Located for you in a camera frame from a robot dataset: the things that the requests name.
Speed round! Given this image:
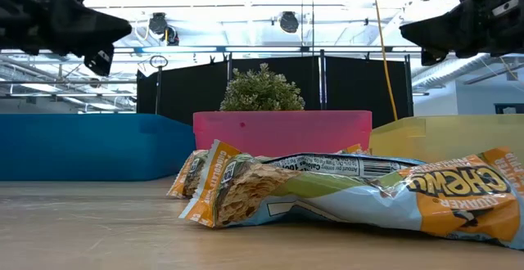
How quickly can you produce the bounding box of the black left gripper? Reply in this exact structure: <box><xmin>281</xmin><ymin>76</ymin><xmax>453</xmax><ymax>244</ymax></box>
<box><xmin>0</xmin><ymin>0</ymin><xmax>133</xmax><ymax>77</ymax></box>

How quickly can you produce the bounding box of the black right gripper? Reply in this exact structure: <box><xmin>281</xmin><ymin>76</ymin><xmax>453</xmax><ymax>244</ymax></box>
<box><xmin>400</xmin><ymin>0</ymin><xmax>524</xmax><ymax>67</ymax></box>

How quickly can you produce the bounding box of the orange wrapper granola bar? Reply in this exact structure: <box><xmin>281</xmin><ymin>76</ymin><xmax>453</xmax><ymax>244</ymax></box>
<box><xmin>166</xmin><ymin>149</ymin><xmax>210</xmax><ymax>200</ymax></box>
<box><xmin>178</xmin><ymin>139</ymin><xmax>524</xmax><ymax>250</ymax></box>
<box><xmin>261</xmin><ymin>143</ymin><xmax>427</xmax><ymax>180</ymax></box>

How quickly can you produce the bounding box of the black ceiling spotlight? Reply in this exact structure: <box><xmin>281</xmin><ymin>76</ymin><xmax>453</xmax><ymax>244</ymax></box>
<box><xmin>148</xmin><ymin>11</ymin><xmax>169</xmax><ymax>36</ymax></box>
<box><xmin>279</xmin><ymin>11</ymin><xmax>300</xmax><ymax>34</ymax></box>
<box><xmin>165</xmin><ymin>25</ymin><xmax>180</xmax><ymax>47</ymax></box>

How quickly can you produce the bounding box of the black divider screen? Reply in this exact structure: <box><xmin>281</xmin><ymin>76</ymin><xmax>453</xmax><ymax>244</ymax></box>
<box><xmin>136</xmin><ymin>55</ymin><xmax>413</xmax><ymax>128</ymax></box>

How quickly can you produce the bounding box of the yellow plastic bin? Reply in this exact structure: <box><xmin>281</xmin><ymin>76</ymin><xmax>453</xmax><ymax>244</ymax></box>
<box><xmin>369</xmin><ymin>114</ymin><xmax>524</xmax><ymax>164</ymax></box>

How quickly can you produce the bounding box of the blue plastic bin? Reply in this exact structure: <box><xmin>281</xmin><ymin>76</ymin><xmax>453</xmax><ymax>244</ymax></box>
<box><xmin>0</xmin><ymin>113</ymin><xmax>197</xmax><ymax>182</ymax></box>

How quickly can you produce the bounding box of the long ceiling light strip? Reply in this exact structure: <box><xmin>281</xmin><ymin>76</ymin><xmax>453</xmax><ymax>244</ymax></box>
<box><xmin>112</xmin><ymin>45</ymin><xmax>422</xmax><ymax>54</ymax></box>

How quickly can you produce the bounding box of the small green potted plant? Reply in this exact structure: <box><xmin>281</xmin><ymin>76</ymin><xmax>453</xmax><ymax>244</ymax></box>
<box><xmin>219</xmin><ymin>62</ymin><xmax>306</xmax><ymax>112</ymax></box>

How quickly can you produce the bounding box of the pink-red plastic bin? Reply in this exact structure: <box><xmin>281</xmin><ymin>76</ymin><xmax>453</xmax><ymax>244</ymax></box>
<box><xmin>192</xmin><ymin>110</ymin><xmax>373</xmax><ymax>159</ymax></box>

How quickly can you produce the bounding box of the yellow hanging cable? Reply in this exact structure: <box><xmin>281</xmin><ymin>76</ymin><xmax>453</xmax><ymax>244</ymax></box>
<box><xmin>370</xmin><ymin>0</ymin><xmax>400</xmax><ymax>122</ymax></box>

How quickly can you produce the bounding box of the metal ring stand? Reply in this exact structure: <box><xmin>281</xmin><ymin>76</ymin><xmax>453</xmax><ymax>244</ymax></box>
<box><xmin>149</xmin><ymin>55</ymin><xmax>169</xmax><ymax>115</ymax></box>

